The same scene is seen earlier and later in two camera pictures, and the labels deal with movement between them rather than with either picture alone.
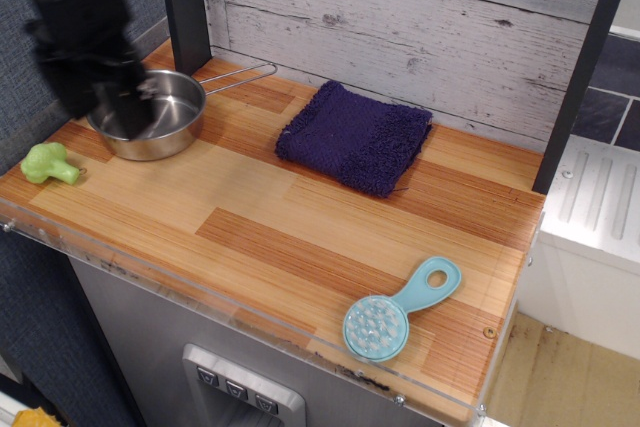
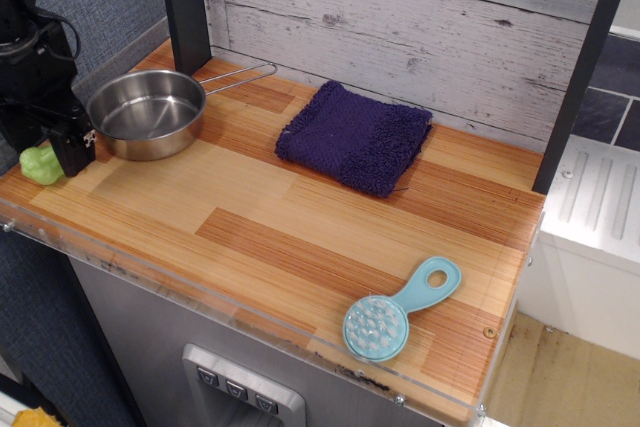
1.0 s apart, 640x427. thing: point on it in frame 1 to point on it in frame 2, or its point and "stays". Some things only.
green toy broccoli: x=44 y=160 stays
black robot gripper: x=77 y=13 to x=37 y=76
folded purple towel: x=372 y=146 stays
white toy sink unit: x=583 y=270 stays
